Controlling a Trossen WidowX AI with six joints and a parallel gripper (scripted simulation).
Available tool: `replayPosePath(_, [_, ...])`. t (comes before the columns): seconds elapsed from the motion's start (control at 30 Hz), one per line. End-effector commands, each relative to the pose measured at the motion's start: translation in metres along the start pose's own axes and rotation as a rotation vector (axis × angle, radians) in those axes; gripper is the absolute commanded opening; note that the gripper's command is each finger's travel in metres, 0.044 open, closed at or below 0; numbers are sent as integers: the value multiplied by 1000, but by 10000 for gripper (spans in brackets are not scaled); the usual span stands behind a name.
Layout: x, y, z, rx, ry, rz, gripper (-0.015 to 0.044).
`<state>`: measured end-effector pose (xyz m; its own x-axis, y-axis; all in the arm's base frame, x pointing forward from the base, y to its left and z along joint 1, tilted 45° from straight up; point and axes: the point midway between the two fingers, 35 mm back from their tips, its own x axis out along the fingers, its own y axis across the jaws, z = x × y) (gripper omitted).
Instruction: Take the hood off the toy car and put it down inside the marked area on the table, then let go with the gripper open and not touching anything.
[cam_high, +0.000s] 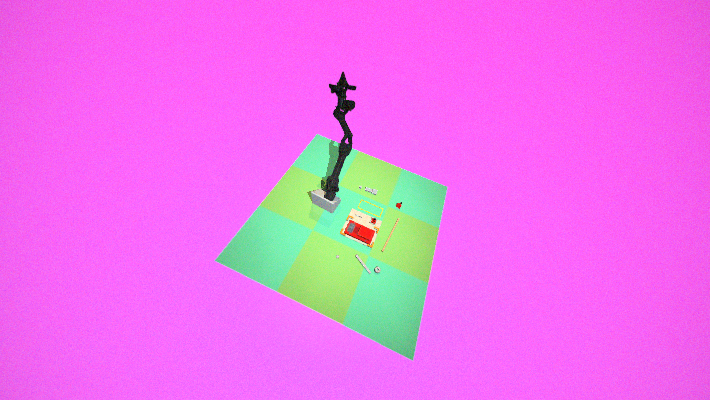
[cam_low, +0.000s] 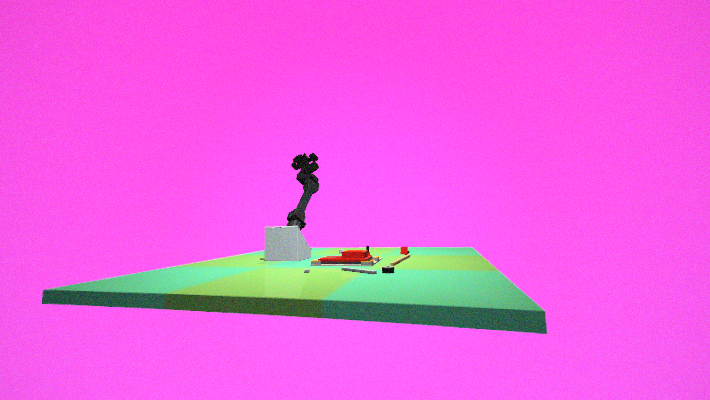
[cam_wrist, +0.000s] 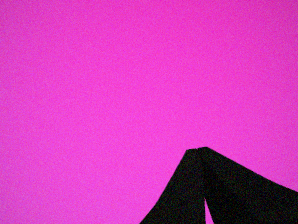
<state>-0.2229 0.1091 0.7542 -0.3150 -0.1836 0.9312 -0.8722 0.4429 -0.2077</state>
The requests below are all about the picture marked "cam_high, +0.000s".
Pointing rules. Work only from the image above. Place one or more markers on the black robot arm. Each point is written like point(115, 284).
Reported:
point(344, 148)

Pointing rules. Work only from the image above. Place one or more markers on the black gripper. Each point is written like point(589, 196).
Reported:
point(344, 84)

